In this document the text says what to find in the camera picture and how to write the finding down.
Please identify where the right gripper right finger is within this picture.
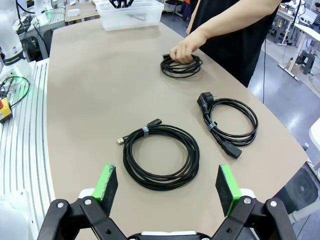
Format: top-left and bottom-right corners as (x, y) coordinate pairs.
(212, 163), (298, 240)

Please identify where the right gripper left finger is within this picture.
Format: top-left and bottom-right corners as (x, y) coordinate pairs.
(37, 163), (126, 240)

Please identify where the short black USB cable coil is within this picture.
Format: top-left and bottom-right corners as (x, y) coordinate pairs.
(159, 52), (204, 79)

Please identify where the black power cord with plug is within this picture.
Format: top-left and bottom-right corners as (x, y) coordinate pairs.
(196, 91), (259, 160)

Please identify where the person's left forearm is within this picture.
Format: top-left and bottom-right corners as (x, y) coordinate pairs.
(198, 0), (285, 42)

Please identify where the white ribbed robot base platform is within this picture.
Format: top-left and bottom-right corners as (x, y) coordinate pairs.
(0, 58), (57, 240)

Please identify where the person's left hand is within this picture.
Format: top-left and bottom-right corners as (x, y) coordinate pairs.
(169, 29), (209, 64)

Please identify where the clear plastic storage bin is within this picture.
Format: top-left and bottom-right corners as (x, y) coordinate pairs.
(95, 1), (165, 32)

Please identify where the brown background table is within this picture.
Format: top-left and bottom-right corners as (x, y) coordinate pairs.
(64, 2), (101, 26)

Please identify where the black machine base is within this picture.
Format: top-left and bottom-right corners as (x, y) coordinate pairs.
(274, 166), (320, 223)

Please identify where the person in black t-shirt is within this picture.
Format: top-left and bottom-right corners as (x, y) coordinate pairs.
(186, 0), (292, 88)

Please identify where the yellow emergency stop box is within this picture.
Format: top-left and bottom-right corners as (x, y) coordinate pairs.
(0, 97), (13, 124)

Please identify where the black step stool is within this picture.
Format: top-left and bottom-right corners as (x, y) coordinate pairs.
(297, 49), (316, 75)

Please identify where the white background desk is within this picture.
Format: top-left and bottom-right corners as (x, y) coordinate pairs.
(277, 21), (320, 82)

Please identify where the long black USB extension cable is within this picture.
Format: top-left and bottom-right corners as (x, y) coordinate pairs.
(116, 118), (201, 192)

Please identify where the thin black cable loop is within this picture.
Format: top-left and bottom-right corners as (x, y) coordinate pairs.
(0, 76), (31, 111)

